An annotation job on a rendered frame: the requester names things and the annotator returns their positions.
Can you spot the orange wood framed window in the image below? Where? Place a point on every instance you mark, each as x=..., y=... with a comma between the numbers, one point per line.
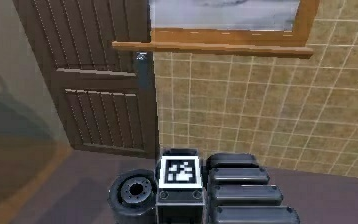
x=220, y=30

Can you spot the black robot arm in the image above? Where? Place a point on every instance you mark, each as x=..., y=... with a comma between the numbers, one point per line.
x=240, y=193

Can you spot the dark brown slatted room door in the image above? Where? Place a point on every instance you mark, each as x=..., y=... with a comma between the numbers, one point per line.
x=93, y=83

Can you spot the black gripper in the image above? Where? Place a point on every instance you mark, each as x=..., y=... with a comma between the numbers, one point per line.
x=133, y=196

